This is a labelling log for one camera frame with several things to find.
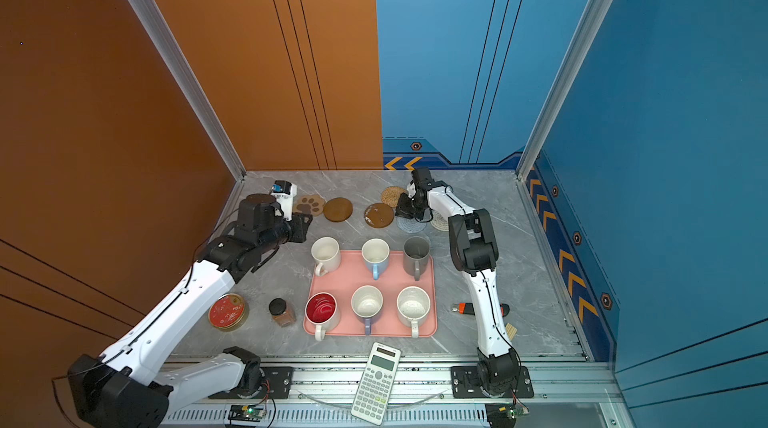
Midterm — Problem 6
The glossy brown wooden coaster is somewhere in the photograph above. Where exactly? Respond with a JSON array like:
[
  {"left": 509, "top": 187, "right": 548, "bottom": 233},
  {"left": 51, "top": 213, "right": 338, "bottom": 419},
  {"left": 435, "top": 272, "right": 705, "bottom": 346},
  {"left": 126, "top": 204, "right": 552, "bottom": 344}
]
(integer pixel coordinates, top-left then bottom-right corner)
[{"left": 363, "top": 202, "right": 395, "bottom": 229}]

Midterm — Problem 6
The circuit board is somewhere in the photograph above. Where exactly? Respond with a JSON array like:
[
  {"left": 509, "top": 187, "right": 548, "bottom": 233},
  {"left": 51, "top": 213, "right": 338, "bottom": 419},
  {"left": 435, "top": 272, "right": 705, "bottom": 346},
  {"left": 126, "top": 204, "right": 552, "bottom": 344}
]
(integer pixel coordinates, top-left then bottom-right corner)
[
  {"left": 226, "top": 404, "right": 269, "bottom": 425},
  {"left": 485, "top": 403, "right": 530, "bottom": 428}
]

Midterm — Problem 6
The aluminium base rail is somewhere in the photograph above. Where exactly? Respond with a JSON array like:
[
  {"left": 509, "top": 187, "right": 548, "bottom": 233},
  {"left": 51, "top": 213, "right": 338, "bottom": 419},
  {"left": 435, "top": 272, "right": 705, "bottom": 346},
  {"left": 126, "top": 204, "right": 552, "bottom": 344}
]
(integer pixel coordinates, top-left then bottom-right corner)
[{"left": 162, "top": 351, "right": 633, "bottom": 427}]

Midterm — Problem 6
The small wooden block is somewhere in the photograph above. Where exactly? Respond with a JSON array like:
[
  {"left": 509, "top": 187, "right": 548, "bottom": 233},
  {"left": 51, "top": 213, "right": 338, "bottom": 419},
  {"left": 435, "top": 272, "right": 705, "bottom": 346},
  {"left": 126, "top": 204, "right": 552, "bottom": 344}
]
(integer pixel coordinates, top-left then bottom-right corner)
[{"left": 505, "top": 323, "right": 517, "bottom": 340}]

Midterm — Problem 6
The woven rattan coaster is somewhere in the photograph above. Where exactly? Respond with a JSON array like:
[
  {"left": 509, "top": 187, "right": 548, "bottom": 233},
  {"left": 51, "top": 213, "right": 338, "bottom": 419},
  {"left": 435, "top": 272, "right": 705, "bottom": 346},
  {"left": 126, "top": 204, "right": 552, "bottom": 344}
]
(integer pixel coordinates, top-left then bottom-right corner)
[{"left": 381, "top": 186, "right": 407, "bottom": 208}]

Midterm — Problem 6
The aluminium frame post left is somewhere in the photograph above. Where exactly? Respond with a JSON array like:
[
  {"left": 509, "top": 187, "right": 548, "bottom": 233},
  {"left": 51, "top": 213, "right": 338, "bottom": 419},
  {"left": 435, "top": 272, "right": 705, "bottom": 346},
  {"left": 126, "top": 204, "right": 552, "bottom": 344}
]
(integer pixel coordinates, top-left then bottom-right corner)
[{"left": 127, "top": 0, "right": 246, "bottom": 181}]

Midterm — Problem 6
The left circuit board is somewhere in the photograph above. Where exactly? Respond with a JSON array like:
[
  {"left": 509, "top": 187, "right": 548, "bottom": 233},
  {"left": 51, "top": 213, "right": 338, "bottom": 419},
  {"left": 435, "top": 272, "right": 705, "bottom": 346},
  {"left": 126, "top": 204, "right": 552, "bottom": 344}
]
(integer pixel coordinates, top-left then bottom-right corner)
[{"left": 226, "top": 404, "right": 269, "bottom": 425}]

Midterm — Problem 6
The aluminium frame post right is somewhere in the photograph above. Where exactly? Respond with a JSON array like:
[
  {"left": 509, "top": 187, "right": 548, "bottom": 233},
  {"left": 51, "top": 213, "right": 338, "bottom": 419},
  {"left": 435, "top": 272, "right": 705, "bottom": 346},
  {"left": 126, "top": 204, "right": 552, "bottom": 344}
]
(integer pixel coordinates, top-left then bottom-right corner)
[{"left": 516, "top": 0, "right": 614, "bottom": 181}]

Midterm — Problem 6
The red inside mug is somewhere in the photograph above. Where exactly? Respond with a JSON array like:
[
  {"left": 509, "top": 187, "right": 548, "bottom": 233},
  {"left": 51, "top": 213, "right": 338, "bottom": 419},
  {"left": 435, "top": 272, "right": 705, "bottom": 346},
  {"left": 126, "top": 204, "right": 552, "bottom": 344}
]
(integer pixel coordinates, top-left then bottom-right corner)
[{"left": 305, "top": 292, "right": 341, "bottom": 341}]

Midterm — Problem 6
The spice jar black lid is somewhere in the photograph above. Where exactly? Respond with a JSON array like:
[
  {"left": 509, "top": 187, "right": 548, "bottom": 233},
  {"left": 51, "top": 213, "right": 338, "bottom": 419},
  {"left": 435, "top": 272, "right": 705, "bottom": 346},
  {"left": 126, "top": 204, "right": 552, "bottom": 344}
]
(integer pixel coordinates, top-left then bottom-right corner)
[{"left": 268, "top": 297, "right": 296, "bottom": 327}]

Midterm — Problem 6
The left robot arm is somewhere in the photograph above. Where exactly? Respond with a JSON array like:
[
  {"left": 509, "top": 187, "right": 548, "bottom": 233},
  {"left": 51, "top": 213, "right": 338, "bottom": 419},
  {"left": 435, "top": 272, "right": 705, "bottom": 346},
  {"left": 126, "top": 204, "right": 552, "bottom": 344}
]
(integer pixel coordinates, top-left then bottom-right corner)
[{"left": 64, "top": 180, "right": 312, "bottom": 427}]

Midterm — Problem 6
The white mug back left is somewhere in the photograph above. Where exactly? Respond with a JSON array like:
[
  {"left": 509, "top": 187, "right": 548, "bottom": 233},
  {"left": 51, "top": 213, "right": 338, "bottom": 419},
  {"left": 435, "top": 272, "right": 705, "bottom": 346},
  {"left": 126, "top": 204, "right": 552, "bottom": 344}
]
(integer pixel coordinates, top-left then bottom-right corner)
[{"left": 311, "top": 237, "right": 341, "bottom": 277}]

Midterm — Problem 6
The red round tin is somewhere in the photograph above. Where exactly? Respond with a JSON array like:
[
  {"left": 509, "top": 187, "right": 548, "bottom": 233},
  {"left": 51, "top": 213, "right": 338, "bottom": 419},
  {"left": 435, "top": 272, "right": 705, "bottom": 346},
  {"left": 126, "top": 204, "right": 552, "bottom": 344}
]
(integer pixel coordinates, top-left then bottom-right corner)
[{"left": 208, "top": 293, "right": 249, "bottom": 331}]

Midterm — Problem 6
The grey mug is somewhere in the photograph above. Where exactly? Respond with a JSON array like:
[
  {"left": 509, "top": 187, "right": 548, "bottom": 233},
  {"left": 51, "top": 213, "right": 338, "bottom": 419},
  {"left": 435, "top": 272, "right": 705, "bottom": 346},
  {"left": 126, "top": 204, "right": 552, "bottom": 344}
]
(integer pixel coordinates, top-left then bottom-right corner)
[{"left": 403, "top": 236, "right": 431, "bottom": 281}]

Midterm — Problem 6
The cream mug front right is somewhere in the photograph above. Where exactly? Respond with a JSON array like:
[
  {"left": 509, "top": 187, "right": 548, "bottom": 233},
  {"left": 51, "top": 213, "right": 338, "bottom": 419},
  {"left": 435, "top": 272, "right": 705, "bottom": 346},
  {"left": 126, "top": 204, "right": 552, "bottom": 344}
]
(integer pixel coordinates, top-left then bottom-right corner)
[{"left": 397, "top": 286, "right": 431, "bottom": 338}]

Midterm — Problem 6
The light blue mug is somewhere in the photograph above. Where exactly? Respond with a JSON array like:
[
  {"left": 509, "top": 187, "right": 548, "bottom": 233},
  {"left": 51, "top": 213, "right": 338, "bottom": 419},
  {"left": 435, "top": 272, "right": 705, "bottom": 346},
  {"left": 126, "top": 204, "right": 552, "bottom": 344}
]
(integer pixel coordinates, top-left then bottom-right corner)
[{"left": 361, "top": 238, "right": 390, "bottom": 280}]

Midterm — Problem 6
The pink tray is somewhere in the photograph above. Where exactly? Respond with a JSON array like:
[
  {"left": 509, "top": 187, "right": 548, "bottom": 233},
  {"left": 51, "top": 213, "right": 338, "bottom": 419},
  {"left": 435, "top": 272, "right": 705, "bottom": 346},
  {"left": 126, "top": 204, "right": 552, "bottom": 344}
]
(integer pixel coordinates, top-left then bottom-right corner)
[{"left": 308, "top": 250, "right": 438, "bottom": 338}]

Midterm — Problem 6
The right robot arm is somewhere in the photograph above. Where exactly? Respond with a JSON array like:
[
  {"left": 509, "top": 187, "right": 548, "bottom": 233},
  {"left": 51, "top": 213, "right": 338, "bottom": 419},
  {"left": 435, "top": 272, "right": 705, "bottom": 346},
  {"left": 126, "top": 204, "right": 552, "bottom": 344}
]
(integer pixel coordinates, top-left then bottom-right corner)
[{"left": 395, "top": 168, "right": 522, "bottom": 397}]

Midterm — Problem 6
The orange black utility knife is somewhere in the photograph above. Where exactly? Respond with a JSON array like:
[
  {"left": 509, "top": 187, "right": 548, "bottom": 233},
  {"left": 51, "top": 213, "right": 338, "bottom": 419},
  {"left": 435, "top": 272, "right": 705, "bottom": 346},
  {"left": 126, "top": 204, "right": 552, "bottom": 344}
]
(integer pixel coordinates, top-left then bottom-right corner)
[{"left": 452, "top": 302, "right": 511, "bottom": 317}]

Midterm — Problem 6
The cork paw print coaster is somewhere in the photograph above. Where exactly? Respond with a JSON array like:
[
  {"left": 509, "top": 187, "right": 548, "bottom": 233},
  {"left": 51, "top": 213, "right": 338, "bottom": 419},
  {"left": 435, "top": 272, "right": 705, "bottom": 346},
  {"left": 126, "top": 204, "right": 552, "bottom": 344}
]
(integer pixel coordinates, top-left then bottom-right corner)
[{"left": 293, "top": 194, "right": 325, "bottom": 217}]

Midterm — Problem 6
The matte brown wooden coaster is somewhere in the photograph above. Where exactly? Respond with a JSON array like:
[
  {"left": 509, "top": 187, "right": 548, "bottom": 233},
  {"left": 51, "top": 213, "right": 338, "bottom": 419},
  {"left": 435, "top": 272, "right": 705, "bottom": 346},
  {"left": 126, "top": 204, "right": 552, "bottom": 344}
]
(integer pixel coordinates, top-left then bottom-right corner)
[{"left": 323, "top": 197, "right": 354, "bottom": 222}]

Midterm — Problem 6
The white calculator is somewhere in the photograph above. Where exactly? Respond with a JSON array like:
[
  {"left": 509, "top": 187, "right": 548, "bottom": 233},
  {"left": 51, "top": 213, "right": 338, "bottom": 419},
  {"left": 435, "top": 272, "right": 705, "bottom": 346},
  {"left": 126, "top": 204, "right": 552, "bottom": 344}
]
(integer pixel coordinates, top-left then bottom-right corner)
[{"left": 351, "top": 342, "right": 401, "bottom": 426}]

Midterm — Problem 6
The light blue rope coaster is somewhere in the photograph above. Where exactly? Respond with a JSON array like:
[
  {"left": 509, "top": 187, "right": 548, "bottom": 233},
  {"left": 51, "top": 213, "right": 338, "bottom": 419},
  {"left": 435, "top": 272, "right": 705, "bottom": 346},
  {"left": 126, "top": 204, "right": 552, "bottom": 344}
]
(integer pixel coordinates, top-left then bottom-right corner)
[{"left": 396, "top": 217, "right": 426, "bottom": 234}]

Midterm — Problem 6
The white mug purple handle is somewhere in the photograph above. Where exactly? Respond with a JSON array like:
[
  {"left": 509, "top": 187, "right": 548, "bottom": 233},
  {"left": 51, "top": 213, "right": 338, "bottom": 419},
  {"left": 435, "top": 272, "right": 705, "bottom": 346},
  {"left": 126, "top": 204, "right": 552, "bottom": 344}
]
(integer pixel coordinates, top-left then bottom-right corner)
[{"left": 351, "top": 285, "right": 384, "bottom": 336}]

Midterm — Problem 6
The right circuit board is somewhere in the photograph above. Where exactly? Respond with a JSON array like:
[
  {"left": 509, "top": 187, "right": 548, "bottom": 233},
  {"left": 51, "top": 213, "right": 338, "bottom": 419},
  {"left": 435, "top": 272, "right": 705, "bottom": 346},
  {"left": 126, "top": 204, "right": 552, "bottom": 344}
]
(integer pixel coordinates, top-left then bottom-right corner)
[{"left": 485, "top": 403, "right": 530, "bottom": 428}]

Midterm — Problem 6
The aluminium frame post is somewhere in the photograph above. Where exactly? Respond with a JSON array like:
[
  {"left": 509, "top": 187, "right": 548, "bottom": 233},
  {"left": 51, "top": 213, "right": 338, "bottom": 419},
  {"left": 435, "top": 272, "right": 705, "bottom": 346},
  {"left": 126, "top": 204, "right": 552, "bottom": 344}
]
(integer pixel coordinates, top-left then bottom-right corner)
[
  {"left": 516, "top": 0, "right": 614, "bottom": 181},
  {"left": 127, "top": 0, "right": 246, "bottom": 181}
]

